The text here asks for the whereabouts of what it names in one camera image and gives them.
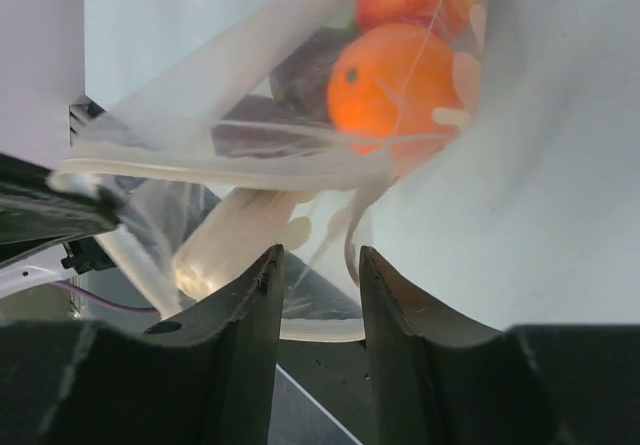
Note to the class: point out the dark purple fake fruit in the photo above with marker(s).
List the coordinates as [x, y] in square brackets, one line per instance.
[258, 122]
[301, 80]

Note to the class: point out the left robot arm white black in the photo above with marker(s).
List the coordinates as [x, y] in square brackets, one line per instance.
[30, 264]

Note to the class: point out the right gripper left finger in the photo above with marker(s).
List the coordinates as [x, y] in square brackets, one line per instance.
[203, 376]

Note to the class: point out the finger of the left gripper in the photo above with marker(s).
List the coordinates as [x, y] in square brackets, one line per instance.
[32, 211]

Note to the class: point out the fake green onion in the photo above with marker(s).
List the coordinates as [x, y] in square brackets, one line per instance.
[244, 224]

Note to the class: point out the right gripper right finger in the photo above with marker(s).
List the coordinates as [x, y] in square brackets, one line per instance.
[440, 377]

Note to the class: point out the orange fake tangerine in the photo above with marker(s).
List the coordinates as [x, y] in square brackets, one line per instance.
[388, 83]

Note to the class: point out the clear zip top bag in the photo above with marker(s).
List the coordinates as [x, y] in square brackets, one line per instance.
[174, 69]

